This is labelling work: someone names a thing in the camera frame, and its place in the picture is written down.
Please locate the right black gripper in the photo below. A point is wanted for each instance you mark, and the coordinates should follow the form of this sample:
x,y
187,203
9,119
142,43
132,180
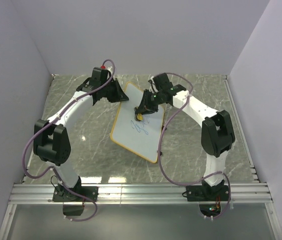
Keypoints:
x,y
145,107

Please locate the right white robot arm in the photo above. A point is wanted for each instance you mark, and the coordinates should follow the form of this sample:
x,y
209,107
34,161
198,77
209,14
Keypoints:
x,y
217,132

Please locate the yellow whiteboard eraser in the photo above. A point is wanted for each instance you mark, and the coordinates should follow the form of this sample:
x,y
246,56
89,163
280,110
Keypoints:
x,y
139,117

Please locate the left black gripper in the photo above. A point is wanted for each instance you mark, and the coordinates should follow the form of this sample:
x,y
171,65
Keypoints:
x,y
120,95

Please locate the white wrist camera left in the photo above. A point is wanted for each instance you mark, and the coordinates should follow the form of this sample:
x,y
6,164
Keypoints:
x,y
110,69

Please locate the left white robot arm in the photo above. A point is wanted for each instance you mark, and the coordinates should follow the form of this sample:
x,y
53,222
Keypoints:
x,y
51,143

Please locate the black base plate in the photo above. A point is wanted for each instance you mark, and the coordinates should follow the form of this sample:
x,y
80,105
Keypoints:
x,y
200,193
80,194

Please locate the yellow framed whiteboard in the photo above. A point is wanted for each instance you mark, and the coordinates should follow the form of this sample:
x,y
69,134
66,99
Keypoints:
x,y
138,137

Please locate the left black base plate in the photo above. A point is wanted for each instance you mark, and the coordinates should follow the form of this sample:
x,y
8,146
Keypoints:
x,y
80,194

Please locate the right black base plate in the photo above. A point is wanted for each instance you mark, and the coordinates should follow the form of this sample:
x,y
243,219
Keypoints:
x,y
200,193

